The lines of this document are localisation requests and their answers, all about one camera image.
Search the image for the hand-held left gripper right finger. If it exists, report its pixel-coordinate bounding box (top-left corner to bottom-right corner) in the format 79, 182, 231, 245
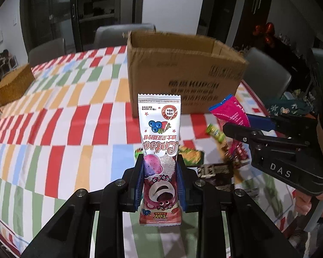
176, 154, 304, 258

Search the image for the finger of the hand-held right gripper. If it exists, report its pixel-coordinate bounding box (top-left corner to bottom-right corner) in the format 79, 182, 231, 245
245, 113, 317, 141
222, 122, 311, 151

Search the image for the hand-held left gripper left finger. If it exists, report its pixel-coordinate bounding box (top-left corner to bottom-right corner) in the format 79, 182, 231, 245
21, 154, 146, 258

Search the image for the pink snack packet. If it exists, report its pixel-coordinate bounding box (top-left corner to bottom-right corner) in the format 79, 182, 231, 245
208, 94, 252, 162

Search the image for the dark brown snack packet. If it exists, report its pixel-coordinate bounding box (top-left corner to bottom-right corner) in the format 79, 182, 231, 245
198, 163, 234, 179

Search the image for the white pink ice cream packet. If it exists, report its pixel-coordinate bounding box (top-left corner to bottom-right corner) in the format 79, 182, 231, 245
138, 94, 181, 226

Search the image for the brown cardboard box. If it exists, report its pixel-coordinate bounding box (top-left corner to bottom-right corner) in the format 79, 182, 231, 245
126, 30, 249, 119

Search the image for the person's right hand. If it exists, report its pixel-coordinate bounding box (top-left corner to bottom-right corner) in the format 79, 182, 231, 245
294, 189, 313, 217

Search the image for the yellow green snack packet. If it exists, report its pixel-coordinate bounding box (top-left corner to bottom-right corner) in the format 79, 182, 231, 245
179, 145, 205, 166

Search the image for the dark green patterned bag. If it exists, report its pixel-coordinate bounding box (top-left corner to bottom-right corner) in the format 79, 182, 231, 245
265, 98, 316, 117

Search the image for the grey chair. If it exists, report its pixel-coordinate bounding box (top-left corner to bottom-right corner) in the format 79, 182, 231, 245
28, 38, 66, 66
93, 24, 157, 50
244, 47, 292, 100

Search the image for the red bow decoration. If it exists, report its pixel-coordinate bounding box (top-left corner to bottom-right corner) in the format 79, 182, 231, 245
254, 24, 275, 47

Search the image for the colourful checkered tablecloth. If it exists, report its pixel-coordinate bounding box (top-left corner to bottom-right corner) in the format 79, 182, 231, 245
0, 44, 313, 258

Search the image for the woven wicker basket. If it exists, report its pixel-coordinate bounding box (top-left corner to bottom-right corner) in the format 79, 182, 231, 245
0, 63, 35, 107

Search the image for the black glass cabinet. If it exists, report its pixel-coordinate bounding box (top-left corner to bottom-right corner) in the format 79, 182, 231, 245
21, 0, 137, 57

